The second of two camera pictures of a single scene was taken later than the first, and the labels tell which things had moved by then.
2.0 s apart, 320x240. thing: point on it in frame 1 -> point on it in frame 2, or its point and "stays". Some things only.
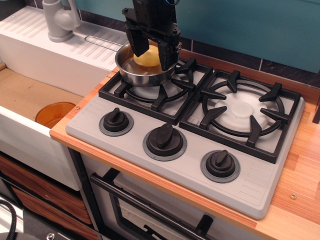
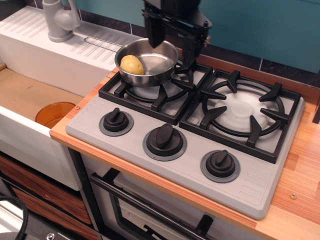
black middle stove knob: (165, 144) stays
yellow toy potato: (150, 58) -> (130, 63)
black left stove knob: (116, 123) stays
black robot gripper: (156, 19) -> (182, 16)
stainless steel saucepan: (131, 73) stays
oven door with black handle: (129, 208) stays
